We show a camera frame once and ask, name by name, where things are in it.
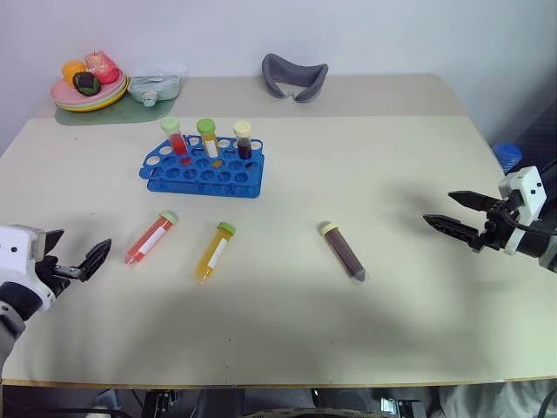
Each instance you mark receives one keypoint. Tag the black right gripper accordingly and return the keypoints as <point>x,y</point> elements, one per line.
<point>500,226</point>

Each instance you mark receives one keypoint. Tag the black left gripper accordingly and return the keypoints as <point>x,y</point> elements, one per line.
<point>52,272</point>

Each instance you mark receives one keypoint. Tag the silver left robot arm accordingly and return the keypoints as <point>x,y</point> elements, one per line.
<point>9,322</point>

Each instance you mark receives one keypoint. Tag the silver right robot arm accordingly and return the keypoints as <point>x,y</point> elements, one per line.
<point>539,248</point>

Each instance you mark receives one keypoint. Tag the red liquid tube, pale-green cap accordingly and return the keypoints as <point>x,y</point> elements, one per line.
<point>150,239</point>
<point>177,141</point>

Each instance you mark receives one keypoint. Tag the dark red tube, cream cap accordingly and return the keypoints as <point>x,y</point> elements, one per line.
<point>243,141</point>
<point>344,252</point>

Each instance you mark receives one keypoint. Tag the orange liquid tube, green cap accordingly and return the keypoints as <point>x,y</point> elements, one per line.
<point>210,141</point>
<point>213,254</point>

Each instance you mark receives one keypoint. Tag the blue test tube rack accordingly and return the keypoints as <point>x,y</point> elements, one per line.
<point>204,174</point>

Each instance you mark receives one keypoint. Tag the blue bottle cap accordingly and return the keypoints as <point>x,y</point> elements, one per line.
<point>507,156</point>

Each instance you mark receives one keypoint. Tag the dark carbon-pattern panel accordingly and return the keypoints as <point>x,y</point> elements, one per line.
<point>537,139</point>

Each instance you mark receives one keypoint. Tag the green placemat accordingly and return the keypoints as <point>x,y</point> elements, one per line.
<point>122,114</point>

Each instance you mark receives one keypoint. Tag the pale green plate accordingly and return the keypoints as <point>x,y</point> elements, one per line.
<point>93,103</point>

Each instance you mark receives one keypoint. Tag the yellow plate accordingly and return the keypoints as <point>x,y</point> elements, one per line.
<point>115,98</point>

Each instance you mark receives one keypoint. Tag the pink plate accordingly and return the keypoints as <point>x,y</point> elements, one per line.
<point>63,91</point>

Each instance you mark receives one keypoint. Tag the black and green toy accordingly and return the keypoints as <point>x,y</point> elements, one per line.
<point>86,82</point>

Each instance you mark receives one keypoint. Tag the orange toy ball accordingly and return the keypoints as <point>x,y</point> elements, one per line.
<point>73,71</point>

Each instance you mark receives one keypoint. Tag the pale blue pouch with cap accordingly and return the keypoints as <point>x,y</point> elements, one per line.
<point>154,85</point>

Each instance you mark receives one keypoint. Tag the pink toy cake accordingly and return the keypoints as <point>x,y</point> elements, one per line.
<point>101,66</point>

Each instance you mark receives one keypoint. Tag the grey foam face pad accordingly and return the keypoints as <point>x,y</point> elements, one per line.
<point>296,80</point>

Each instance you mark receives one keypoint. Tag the dark shapes under table edge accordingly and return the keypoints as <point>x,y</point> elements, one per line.
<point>278,402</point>

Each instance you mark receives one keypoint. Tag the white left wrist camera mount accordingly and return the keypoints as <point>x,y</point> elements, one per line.
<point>17,248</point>

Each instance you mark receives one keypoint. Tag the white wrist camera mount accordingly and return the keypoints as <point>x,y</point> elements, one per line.
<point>528,189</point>
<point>17,248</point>

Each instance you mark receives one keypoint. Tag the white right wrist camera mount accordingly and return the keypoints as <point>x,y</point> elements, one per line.
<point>528,189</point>

